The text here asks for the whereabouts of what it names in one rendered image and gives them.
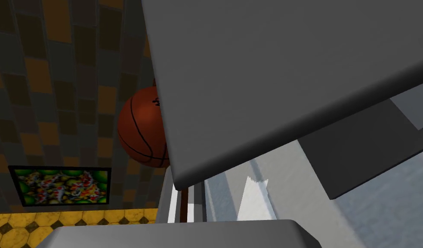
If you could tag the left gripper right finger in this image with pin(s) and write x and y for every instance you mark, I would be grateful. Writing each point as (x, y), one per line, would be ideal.
(256, 203)

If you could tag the orange basketball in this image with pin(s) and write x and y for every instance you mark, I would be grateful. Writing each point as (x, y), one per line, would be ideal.
(140, 127)

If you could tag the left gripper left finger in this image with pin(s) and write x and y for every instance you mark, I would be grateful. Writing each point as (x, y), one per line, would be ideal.
(173, 210)

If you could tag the colourful framed wall picture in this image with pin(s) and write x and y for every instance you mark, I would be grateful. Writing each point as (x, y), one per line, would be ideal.
(61, 186)

